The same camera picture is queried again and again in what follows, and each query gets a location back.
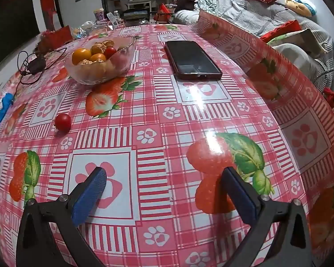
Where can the yellow plush toy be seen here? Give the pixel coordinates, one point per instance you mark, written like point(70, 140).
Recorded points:
point(302, 7)

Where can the glass fruit bowl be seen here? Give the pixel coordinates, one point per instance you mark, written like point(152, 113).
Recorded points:
point(91, 73)

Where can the black power adapter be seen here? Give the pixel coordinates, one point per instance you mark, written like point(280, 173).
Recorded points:
point(36, 66)

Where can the grey blanket covered sofa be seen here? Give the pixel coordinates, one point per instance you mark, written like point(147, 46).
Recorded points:
point(261, 19)

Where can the black smartphone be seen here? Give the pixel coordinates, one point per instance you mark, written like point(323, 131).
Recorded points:
point(190, 62)

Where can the pink strawberry tablecloth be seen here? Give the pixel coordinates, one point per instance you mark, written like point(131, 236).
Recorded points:
point(162, 142)

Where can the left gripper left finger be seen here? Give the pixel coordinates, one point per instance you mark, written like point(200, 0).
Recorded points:
point(36, 245)

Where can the red gift box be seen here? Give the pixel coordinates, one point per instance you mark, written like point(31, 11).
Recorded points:
point(52, 40)

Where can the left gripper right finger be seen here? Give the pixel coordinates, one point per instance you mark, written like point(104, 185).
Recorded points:
point(291, 245)

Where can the blue crumpled glove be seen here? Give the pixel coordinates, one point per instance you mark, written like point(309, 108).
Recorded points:
point(7, 101)

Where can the red cherry tomato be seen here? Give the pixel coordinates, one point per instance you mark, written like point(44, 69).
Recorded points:
point(63, 122)

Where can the black television screen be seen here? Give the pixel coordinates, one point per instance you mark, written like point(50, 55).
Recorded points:
point(18, 25)

